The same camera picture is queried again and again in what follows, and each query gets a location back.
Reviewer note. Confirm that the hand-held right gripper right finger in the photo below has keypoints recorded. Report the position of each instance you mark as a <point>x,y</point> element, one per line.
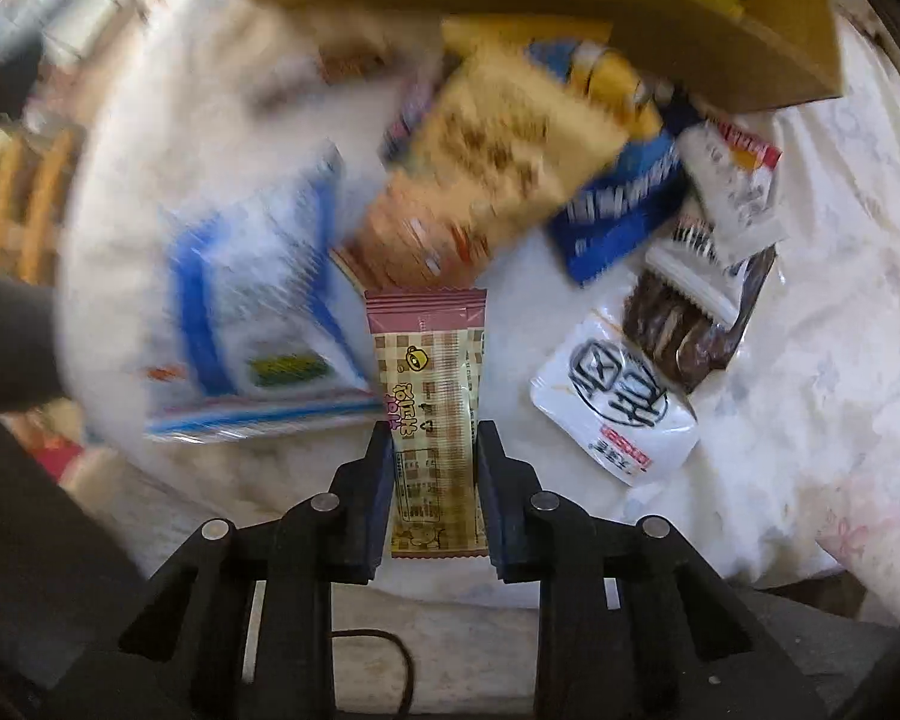
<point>495,502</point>

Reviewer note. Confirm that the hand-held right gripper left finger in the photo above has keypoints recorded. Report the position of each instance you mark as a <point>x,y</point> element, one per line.
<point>377,499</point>

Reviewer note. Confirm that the checkered beige snack bar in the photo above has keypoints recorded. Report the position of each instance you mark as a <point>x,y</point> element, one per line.
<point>431,390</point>

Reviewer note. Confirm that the white packet with black characters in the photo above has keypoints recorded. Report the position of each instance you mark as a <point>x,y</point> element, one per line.
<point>607,390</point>

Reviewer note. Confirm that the brown chocolate biscuit packet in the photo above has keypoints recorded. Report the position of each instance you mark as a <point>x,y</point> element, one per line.
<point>675,330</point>

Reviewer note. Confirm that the large blue white snack bag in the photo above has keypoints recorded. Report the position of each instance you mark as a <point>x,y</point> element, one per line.
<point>255,277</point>

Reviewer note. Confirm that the beige cracker packet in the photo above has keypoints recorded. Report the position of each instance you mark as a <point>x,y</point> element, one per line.
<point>480,150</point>

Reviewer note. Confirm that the white packet with red label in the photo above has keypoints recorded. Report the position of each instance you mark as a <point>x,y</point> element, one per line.
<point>735,180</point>

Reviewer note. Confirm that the yellow blue cartoon snack packet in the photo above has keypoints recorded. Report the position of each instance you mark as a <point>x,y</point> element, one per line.
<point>607,75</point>

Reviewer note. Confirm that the pink flowered cloth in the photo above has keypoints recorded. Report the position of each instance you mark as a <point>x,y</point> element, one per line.
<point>870,540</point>

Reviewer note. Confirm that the white blanket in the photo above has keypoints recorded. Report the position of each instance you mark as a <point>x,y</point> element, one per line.
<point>832,315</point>

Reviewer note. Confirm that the dark purple snack packet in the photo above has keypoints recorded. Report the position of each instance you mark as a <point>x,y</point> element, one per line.
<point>412,112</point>

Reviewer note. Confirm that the dark cloth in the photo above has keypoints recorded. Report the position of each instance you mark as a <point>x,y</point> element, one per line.
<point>15,337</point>

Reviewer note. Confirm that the small brown snack packet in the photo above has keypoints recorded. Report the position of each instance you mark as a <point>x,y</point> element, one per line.
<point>352,60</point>

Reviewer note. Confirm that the wooden chair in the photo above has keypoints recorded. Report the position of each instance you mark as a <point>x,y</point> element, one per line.
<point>45,195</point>

